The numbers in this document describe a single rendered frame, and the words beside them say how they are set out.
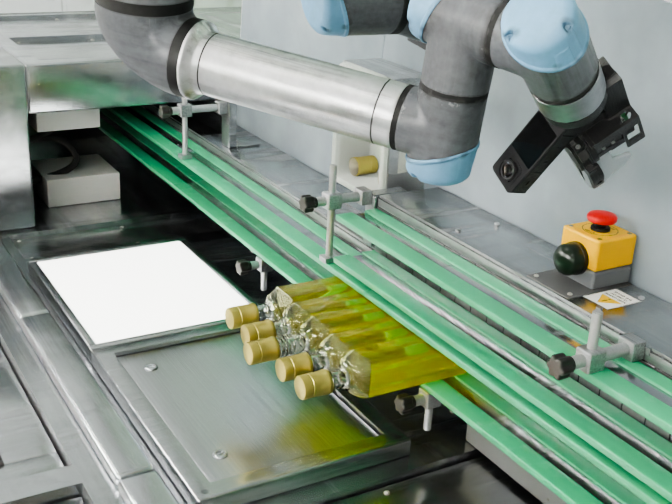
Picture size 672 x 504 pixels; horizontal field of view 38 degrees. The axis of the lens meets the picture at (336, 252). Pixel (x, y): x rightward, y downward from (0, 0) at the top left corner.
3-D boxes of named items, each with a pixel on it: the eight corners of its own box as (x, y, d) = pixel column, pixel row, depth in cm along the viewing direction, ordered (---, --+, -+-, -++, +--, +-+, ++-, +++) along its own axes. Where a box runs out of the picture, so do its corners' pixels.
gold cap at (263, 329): (265, 336, 151) (239, 341, 149) (266, 315, 150) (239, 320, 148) (276, 345, 148) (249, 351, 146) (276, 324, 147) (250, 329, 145)
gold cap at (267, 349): (269, 353, 145) (242, 359, 143) (269, 331, 144) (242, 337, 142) (279, 364, 143) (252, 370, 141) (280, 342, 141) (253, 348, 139)
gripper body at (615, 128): (647, 141, 112) (632, 90, 102) (583, 183, 113) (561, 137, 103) (611, 95, 116) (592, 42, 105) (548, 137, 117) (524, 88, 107)
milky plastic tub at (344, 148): (369, 173, 187) (329, 178, 183) (377, 56, 179) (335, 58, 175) (421, 201, 174) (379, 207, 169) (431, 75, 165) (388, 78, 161)
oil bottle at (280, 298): (372, 297, 168) (260, 320, 158) (374, 267, 166) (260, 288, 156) (390, 310, 164) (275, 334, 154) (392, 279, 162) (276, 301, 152)
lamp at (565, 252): (563, 267, 134) (546, 270, 132) (567, 236, 132) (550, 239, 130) (586, 279, 130) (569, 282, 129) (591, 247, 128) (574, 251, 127)
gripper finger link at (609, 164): (642, 178, 120) (631, 145, 112) (600, 204, 121) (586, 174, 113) (628, 159, 122) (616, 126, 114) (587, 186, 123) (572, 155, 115)
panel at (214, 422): (183, 248, 217) (27, 272, 201) (183, 236, 216) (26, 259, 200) (410, 456, 146) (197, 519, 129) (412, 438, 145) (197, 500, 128)
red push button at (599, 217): (577, 233, 132) (581, 209, 131) (599, 229, 134) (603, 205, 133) (598, 243, 129) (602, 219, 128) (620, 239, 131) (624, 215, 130)
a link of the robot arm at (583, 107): (550, 119, 99) (510, 66, 104) (560, 139, 103) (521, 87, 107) (614, 76, 98) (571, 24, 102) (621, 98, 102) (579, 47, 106)
